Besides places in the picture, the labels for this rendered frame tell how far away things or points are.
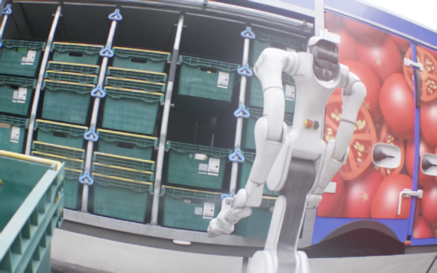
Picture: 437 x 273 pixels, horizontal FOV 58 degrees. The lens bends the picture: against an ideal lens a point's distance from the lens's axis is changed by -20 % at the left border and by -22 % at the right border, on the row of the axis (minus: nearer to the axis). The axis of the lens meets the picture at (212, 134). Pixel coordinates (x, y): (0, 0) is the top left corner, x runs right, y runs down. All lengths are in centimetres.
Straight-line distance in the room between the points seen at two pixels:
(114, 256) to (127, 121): 86
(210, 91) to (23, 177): 228
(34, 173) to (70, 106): 211
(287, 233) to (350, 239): 119
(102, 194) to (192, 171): 59
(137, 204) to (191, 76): 86
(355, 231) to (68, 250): 188
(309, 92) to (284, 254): 68
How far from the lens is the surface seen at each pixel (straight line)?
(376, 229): 324
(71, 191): 293
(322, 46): 195
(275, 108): 172
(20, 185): 93
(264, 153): 172
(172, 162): 295
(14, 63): 318
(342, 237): 309
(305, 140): 194
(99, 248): 276
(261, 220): 276
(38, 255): 72
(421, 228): 353
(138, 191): 289
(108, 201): 291
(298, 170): 196
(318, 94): 191
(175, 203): 293
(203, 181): 297
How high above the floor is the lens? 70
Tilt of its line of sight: 11 degrees up
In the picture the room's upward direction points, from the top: 6 degrees clockwise
